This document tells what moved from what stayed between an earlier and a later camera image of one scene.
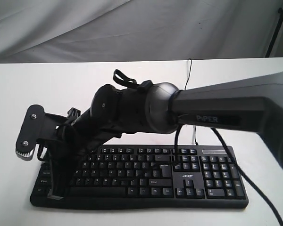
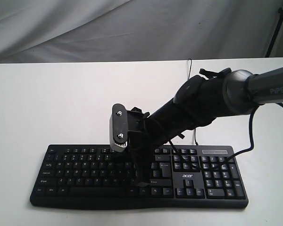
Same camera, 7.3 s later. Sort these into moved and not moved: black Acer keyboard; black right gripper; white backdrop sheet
Moved: black right gripper
Not moved: white backdrop sheet; black Acer keyboard
